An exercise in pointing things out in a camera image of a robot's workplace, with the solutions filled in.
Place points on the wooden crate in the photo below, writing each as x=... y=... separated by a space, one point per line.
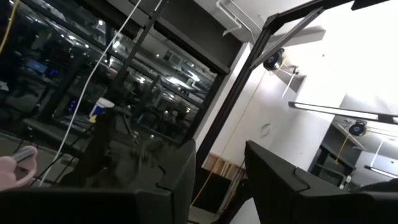
x=224 y=168

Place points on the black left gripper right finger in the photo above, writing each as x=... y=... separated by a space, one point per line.
x=276 y=193

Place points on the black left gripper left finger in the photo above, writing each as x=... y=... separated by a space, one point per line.
x=171 y=196

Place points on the white blue yellow canister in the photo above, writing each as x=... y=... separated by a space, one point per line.
x=99 y=109

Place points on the long ceiling light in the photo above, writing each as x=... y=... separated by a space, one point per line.
x=382 y=172
x=335 y=111

